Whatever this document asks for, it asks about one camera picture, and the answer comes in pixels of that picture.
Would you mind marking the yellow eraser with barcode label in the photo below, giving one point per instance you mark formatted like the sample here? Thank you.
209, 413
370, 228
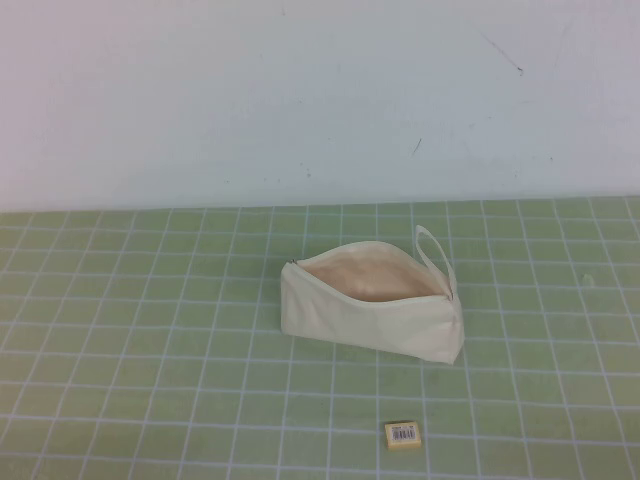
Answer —
401, 432

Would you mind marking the cream canvas pencil case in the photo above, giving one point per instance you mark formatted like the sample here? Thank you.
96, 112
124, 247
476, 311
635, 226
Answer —
350, 325

